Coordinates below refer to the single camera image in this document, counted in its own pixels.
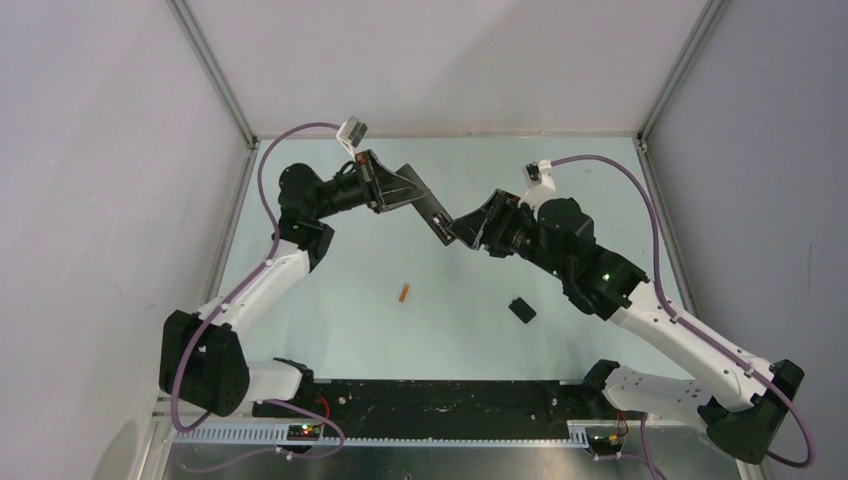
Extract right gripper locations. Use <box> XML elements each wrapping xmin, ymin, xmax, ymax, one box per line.
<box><xmin>445</xmin><ymin>189</ymin><xmax>569</xmax><ymax>281</ymax></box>

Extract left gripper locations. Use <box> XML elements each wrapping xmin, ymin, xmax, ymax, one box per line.
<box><xmin>312</xmin><ymin>150</ymin><xmax>430</xmax><ymax>221</ymax></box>

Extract black battery cover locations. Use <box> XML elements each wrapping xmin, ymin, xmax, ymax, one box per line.
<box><xmin>508</xmin><ymin>298</ymin><xmax>537</xmax><ymax>324</ymax></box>

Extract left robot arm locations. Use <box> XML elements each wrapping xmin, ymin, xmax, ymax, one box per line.
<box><xmin>159</xmin><ymin>150</ymin><xmax>429</xmax><ymax>417</ymax></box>

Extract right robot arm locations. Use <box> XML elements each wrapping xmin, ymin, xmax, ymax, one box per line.
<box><xmin>447</xmin><ymin>190</ymin><xmax>804</xmax><ymax>464</ymax></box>

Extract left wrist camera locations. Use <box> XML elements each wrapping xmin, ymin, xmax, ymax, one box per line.
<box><xmin>335</xmin><ymin>116</ymin><xmax>368</xmax><ymax>148</ymax></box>

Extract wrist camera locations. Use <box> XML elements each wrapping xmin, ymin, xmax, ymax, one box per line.
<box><xmin>335</xmin><ymin>116</ymin><xmax>368</xmax><ymax>148</ymax></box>
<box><xmin>522</xmin><ymin>159</ymin><xmax>556</xmax><ymax>204</ymax></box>

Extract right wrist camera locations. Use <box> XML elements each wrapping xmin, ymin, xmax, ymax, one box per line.
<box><xmin>522</xmin><ymin>159</ymin><xmax>556</xmax><ymax>204</ymax></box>

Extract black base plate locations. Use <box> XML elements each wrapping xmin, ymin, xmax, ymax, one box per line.
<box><xmin>292</xmin><ymin>379</ymin><xmax>642</xmax><ymax>439</ymax></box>

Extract white cable duct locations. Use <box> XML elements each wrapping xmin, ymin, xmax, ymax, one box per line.
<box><xmin>173</xmin><ymin>422</ymin><xmax>588</xmax><ymax>448</ymax></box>

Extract aluminium frame rail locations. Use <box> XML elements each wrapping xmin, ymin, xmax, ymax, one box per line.
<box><xmin>165</xmin><ymin>0</ymin><xmax>257</xmax><ymax>150</ymax></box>

